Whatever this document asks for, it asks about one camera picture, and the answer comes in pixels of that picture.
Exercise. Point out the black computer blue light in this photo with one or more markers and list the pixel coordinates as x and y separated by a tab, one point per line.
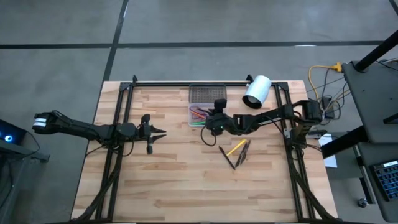
9	137

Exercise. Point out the clear textured box lid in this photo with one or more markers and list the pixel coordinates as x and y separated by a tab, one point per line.
206	93

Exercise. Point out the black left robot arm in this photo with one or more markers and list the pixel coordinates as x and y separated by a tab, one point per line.
90	130

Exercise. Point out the black pole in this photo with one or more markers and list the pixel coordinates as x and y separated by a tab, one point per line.
376	51

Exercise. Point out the long black printed pen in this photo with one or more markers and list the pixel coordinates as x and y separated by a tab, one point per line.
227	158

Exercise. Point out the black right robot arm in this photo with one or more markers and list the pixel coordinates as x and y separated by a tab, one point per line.
273	116

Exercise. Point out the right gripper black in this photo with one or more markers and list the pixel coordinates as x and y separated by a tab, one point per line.
219	123

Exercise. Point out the green pen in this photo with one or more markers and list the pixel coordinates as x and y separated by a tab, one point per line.
197	123

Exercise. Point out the dark brown pen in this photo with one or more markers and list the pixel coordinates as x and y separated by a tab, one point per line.
241	155

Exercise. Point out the black frame bracket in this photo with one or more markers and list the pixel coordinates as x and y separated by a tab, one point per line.
249	77
134	78

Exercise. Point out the clear plastic supply box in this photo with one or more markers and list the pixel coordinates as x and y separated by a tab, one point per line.
192	119

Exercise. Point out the purple scissors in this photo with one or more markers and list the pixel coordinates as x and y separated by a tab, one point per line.
195	109

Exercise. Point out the grey equipment cart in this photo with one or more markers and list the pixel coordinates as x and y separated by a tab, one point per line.
370	99

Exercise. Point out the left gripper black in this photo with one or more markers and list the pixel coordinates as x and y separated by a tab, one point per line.
143	133

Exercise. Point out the yellow highlighter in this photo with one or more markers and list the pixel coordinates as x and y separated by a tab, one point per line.
237	147

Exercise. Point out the white paper sheet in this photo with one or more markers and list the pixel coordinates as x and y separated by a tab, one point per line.
329	158

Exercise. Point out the black marker pen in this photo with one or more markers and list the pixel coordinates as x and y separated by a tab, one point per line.
245	152

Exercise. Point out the dark keyboard device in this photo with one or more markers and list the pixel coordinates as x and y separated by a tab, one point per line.
387	180

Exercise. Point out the black aluminium table frame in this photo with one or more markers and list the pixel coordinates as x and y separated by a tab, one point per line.
155	84

